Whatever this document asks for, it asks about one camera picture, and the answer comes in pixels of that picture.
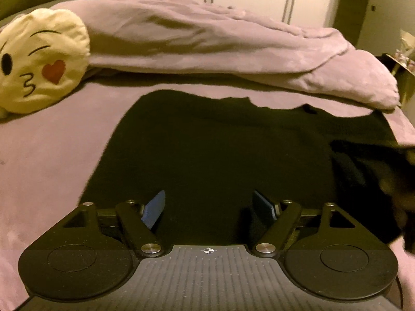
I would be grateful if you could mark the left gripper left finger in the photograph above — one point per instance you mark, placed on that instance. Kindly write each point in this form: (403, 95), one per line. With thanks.
(151, 211)

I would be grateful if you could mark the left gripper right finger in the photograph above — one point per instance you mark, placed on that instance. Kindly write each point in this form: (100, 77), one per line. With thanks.
(267, 211)

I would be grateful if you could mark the black garment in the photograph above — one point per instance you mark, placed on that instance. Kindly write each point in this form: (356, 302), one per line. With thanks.
(209, 157)

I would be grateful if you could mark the purple bed sheet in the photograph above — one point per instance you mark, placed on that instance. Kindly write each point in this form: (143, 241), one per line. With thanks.
(48, 157)

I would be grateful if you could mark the purple folded blanket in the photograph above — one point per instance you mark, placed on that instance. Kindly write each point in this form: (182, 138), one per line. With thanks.
(187, 37)

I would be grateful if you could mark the yellow emoji cushion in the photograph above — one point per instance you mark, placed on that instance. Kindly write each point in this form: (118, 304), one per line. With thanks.
(44, 56)

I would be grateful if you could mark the dark side table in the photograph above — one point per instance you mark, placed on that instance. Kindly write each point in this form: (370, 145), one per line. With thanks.
(403, 76)

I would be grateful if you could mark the decorative item on table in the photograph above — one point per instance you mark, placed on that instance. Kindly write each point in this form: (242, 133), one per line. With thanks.
(406, 48)

